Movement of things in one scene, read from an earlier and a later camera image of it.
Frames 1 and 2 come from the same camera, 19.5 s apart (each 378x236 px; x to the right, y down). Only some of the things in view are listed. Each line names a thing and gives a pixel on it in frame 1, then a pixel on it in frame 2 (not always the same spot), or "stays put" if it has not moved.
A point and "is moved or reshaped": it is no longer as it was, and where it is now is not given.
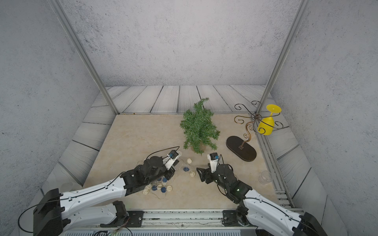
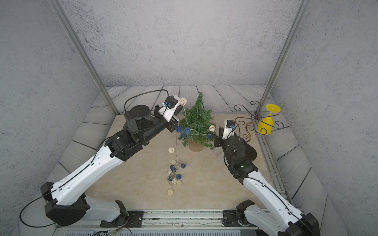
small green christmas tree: x=201 y=130 is moved or reshaped
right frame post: x=283 y=57 stays put
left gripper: x=171 y=171 → x=172 y=123
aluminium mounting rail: x=182 y=220 stays put
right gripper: x=205 y=172 → x=218 y=143
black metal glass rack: x=262 y=124 stays put
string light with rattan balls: x=161 y=185 → x=173 y=178
